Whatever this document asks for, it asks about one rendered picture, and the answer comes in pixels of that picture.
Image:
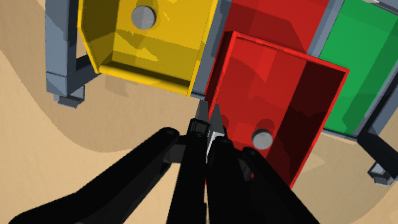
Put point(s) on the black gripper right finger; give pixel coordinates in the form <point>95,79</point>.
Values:
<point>228,185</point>

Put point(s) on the grey steel disc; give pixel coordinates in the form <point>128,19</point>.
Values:
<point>143,17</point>
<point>262,139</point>

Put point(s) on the yellow bin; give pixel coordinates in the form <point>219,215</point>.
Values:
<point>168,50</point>

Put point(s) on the red bin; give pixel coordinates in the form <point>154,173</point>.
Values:
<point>274,88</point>

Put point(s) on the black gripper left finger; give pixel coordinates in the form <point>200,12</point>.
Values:
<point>112,196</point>

